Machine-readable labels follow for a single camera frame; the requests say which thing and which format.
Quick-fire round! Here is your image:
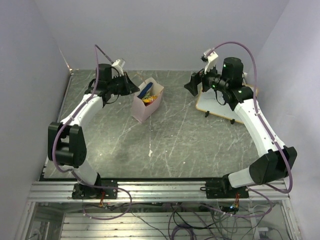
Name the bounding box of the aluminium frame rail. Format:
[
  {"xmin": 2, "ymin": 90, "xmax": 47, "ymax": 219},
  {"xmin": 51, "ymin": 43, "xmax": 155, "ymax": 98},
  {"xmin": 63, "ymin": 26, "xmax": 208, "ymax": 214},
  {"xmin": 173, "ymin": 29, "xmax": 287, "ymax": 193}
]
[{"xmin": 27, "ymin": 181, "xmax": 290, "ymax": 203}]

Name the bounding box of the white paper bag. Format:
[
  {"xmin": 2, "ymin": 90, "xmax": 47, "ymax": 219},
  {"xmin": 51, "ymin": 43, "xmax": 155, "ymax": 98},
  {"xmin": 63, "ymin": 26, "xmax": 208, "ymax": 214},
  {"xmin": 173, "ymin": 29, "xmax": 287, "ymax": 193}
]
[{"xmin": 131, "ymin": 77, "xmax": 164, "ymax": 123}]

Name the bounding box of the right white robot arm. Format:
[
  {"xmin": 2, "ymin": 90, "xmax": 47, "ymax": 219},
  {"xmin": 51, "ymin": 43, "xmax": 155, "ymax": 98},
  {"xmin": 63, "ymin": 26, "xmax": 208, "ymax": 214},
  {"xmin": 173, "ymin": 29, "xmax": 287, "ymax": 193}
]
[{"xmin": 184, "ymin": 54, "xmax": 297, "ymax": 198}]

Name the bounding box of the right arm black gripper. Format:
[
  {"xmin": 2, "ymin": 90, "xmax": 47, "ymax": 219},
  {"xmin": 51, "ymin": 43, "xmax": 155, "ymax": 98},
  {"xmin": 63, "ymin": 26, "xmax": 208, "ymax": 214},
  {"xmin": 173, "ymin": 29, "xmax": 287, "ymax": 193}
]
[{"xmin": 184, "ymin": 60, "xmax": 229, "ymax": 96}]

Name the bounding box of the blue Burts chips bag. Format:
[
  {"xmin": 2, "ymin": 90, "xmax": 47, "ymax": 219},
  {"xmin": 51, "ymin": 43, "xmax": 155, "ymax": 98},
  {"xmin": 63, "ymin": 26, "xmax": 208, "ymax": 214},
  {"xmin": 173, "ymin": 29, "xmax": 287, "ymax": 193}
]
[{"xmin": 137, "ymin": 82, "xmax": 153, "ymax": 99}]

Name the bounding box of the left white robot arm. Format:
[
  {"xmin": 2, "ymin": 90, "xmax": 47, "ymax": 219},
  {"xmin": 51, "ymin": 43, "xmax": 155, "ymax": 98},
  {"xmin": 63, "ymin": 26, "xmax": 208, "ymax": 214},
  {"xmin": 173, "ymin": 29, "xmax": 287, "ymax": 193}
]
[{"xmin": 47, "ymin": 58, "xmax": 140, "ymax": 199}]

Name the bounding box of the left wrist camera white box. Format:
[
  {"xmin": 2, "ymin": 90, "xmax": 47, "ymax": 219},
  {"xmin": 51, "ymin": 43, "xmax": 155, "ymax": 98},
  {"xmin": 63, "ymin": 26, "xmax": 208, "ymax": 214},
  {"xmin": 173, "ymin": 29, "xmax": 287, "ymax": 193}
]
[{"xmin": 111, "ymin": 58, "xmax": 126, "ymax": 76}]

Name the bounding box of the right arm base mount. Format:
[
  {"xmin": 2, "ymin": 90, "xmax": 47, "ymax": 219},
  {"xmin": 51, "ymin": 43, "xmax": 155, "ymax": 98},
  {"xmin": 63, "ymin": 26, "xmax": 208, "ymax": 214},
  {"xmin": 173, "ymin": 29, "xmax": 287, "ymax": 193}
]
[{"xmin": 200, "ymin": 177, "xmax": 249, "ymax": 199}]

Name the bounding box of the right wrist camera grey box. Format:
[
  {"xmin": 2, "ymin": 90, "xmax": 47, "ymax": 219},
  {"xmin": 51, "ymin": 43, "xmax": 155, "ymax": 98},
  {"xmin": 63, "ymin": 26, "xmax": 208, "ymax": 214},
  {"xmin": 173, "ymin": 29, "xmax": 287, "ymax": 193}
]
[{"xmin": 201, "ymin": 49, "xmax": 219, "ymax": 74}]

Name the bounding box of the whiteboard with yellow frame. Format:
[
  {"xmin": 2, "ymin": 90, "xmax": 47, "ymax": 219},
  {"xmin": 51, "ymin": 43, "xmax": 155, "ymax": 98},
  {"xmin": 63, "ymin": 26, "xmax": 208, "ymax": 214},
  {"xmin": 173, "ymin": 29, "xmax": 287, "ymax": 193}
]
[{"xmin": 195, "ymin": 87, "xmax": 244, "ymax": 124}]

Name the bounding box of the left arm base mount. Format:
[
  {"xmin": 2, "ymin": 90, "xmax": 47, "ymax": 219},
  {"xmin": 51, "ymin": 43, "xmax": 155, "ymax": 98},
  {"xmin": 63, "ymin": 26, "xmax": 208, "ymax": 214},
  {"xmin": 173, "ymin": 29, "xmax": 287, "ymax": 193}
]
[{"xmin": 71, "ymin": 179, "xmax": 118, "ymax": 200}]

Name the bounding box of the yellow M&M's packet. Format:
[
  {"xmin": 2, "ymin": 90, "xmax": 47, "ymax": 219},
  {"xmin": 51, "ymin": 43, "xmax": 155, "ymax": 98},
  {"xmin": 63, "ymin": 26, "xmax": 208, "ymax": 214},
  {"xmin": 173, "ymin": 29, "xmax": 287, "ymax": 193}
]
[{"xmin": 142, "ymin": 95, "xmax": 158, "ymax": 105}]

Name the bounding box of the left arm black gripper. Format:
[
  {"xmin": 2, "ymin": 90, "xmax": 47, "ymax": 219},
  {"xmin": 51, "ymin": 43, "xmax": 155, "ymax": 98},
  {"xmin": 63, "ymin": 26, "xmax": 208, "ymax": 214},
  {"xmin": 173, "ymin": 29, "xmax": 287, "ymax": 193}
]
[{"xmin": 107, "ymin": 72, "xmax": 140, "ymax": 97}]

